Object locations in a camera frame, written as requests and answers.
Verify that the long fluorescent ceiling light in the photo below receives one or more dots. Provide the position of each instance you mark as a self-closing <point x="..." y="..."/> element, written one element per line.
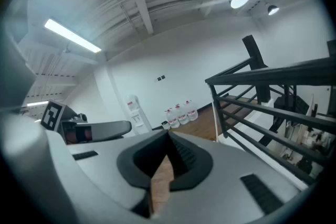
<point x="36" y="104"/>
<point x="71" y="34"/>

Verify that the black column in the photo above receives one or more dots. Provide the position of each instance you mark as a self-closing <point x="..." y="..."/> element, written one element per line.
<point x="256" y="60"/>

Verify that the small white appliance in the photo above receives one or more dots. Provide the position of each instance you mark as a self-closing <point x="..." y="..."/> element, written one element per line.
<point x="165" y="126"/>

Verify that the white water dispenser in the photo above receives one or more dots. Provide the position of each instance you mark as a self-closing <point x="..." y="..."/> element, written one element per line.
<point x="137" y="112"/>

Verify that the clear water bottle red cap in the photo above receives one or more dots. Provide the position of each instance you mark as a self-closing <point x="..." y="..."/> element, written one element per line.
<point x="181" y="115"/>
<point x="170" y="119"/>
<point x="191" y="111"/>

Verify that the black metal railing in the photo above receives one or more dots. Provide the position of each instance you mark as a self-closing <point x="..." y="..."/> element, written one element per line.
<point x="262" y="77"/>

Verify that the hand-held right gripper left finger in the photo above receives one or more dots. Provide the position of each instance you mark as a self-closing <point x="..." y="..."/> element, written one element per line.
<point x="99" y="165"/>

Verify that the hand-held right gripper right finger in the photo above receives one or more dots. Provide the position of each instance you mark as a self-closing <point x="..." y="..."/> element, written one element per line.
<point x="225" y="170"/>

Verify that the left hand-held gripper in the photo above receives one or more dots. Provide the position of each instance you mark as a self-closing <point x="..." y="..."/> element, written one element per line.
<point x="53" y="115"/>

